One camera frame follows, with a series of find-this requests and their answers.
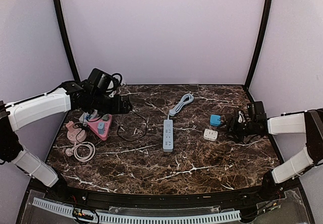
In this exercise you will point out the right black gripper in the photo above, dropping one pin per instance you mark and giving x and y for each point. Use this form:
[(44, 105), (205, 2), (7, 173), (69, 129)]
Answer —
[(236, 137)]

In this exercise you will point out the blue grey power strip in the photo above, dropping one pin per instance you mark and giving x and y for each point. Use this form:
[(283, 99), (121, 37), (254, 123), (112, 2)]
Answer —
[(168, 128)]

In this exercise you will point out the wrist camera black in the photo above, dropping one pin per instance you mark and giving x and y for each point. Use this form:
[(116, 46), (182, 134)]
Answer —
[(256, 113), (100, 82)]

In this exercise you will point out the small blue charger plug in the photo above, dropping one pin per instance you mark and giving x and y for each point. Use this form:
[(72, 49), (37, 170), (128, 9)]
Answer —
[(101, 128)]

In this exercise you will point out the black frame post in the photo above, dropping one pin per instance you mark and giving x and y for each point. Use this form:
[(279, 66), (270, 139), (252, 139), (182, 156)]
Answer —
[(259, 43), (65, 39)]

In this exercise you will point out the left black frame post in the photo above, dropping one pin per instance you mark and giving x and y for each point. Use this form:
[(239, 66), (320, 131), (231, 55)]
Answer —
[(65, 39)]

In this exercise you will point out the long white power strip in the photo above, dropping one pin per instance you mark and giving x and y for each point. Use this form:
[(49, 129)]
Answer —
[(85, 118)]

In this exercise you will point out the blue square plug adapter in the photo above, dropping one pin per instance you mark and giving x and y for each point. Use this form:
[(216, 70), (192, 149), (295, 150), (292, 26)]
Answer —
[(215, 120)]

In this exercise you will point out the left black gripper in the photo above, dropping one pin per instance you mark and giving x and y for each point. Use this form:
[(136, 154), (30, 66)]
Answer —
[(116, 109)]

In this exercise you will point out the pink plug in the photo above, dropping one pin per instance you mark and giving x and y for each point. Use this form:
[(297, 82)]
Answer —
[(70, 126)]

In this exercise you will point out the pink round power socket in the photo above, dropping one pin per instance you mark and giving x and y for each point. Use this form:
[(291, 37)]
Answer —
[(77, 136)]

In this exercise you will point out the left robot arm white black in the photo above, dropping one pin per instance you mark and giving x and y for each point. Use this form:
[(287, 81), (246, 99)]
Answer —
[(70, 95)]

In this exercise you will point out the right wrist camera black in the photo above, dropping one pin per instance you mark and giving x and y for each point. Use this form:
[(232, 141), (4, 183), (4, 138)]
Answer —
[(256, 113)]

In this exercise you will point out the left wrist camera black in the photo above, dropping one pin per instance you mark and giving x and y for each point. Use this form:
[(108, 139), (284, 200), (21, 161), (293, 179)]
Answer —
[(100, 82)]

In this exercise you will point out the white slotted cable duct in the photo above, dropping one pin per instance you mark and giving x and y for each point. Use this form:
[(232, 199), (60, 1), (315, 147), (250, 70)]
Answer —
[(137, 215)]

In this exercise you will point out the right black frame post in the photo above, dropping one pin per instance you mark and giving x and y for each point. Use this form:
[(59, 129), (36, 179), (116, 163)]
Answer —
[(259, 43)]

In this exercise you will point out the green charger plug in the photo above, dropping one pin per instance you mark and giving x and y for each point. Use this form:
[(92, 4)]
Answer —
[(105, 117)]

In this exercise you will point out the pink triangular power strip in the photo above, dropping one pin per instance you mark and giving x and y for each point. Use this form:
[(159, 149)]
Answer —
[(93, 127)]

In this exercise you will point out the white square plug adapter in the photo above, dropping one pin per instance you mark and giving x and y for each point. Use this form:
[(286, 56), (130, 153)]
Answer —
[(210, 135)]

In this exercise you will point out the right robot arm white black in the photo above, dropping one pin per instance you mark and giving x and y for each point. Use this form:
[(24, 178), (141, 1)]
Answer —
[(305, 122)]

